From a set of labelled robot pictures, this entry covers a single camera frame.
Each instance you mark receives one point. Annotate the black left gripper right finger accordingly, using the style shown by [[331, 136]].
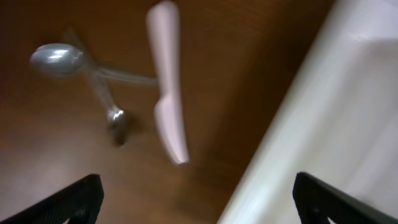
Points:
[[320, 203]]

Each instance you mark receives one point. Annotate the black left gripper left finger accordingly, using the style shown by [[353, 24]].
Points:
[[80, 202]]

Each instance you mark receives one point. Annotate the small dark steel spoon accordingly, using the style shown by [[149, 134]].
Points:
[[119, 121]]

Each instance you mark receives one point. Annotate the small steel teaspoon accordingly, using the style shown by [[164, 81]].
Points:
[[65, 60]]

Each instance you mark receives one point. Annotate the pink plastic knife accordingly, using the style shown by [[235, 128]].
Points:
[[163, 28]]

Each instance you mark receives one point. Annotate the white plastic cutlery tray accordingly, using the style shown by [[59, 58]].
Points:
[[338, 121]]

